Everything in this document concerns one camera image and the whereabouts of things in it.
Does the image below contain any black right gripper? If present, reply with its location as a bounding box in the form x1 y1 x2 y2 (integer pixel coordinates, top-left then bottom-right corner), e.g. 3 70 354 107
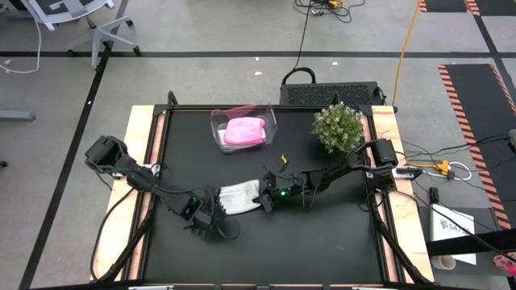
252 172 307 213

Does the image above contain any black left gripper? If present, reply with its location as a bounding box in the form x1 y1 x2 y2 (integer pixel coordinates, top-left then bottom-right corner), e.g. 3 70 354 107
183 193 231 238

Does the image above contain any pink microfiber towel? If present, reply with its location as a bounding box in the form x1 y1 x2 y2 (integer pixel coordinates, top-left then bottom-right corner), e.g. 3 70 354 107
223 115 267 146

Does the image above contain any clear plastic bin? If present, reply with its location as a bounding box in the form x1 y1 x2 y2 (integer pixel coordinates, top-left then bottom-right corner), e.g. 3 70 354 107
210 102 279 153

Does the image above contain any wooden table side board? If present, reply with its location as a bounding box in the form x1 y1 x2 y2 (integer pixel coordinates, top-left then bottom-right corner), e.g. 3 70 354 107
90 105 167 282
360 105 435 283

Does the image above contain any artificial potted green plant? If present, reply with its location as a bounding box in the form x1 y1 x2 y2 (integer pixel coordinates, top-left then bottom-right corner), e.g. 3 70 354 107
310 102 365 154

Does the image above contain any white black power strip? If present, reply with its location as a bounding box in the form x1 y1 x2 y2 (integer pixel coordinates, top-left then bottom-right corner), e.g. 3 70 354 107
393 167 424 181

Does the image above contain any beige tape roll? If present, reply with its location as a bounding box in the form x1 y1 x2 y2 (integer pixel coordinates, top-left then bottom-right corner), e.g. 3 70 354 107
430 254 458 271

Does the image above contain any yellow power adapter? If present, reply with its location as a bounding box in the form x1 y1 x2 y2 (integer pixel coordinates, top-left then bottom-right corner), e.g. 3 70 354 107
410 159 451 176

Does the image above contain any white printed paper sheet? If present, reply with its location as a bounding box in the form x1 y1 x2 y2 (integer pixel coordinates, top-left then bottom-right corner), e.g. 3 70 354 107
429 203 478 267

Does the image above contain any white grey office chair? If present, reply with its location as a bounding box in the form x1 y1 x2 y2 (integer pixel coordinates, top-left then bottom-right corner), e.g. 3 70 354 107
6 0 142 68

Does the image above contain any black metal bar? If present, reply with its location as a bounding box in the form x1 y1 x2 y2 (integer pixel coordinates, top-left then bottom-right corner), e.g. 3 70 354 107
426 228 516 258

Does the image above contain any grey desk foot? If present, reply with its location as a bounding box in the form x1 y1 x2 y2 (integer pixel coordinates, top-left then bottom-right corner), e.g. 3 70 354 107
0 109 37 122

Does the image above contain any large black hazard-striped mat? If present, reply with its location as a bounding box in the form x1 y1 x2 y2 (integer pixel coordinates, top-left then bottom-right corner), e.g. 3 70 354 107
438 64 516 230

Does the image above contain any pink patterned object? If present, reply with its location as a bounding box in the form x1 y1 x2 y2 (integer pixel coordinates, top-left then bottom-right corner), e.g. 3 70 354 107
493 252 516 278

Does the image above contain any small black hazard-striped mat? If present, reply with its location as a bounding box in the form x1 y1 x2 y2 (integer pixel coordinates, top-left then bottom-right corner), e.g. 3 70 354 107
418 0 481 17

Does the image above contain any black aluminium rig frame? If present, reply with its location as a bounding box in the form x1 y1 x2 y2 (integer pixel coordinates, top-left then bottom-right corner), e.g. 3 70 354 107
90 90 435 290

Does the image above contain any thick black power cable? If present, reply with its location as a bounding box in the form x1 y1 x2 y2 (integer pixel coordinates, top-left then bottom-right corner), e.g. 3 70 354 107
281 0 318 85

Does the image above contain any black floor cable bundle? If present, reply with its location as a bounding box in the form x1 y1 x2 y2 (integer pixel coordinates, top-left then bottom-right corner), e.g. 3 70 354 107
293 0 367 24

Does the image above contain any long yellow cable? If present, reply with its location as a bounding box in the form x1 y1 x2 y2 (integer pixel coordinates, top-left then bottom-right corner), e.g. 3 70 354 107
393 0 423 107

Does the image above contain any looped white cable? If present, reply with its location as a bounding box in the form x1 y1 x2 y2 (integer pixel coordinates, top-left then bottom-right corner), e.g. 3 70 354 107
446 160 473 182

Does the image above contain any thin white floor cable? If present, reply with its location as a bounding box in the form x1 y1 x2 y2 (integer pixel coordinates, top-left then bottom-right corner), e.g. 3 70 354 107
0 15 44 75

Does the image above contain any thin black cable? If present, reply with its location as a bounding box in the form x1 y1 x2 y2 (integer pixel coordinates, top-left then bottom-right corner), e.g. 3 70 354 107
402 132 516 162

